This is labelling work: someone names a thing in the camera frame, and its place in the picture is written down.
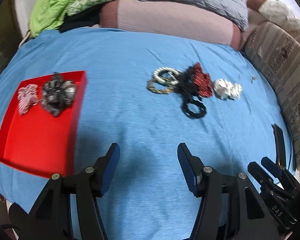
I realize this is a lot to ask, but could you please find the striped beige cushion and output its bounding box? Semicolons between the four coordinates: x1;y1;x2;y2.
244;22;300;171

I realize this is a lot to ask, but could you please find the black hair claw clip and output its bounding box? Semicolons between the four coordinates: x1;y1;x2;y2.
175;67;198;102

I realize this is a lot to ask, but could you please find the red polka dot scrunchie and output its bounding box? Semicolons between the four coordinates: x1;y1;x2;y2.
192;62;213;98

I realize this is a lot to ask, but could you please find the white patterned pillow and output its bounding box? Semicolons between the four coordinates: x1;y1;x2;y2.
247;0;300;35

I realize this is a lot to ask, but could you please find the white polka dot scrunchie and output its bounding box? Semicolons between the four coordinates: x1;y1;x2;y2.
213;79;243;100

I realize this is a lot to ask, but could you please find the pink pillow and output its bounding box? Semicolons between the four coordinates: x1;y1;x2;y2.
100;0;241;50

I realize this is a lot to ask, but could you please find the pink checked scrunchie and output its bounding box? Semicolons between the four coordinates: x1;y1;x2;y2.
17;84;39;115

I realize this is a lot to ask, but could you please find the grey black scrunchie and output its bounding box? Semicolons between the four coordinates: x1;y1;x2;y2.
41;72;77;117

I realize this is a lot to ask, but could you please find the leopard print hair tie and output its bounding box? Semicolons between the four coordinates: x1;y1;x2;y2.
146;77;176;95

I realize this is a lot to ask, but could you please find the white pearl bracelet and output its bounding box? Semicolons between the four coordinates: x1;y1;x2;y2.
152;66;182;86

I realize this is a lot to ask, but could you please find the blue bed sheet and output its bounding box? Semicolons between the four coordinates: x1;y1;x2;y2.
0;28;294;239

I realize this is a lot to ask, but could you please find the red tray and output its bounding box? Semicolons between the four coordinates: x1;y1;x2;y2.
0;70;87;178

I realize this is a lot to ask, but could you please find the black braided hair tie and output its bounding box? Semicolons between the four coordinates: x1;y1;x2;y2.
181;98;208;119

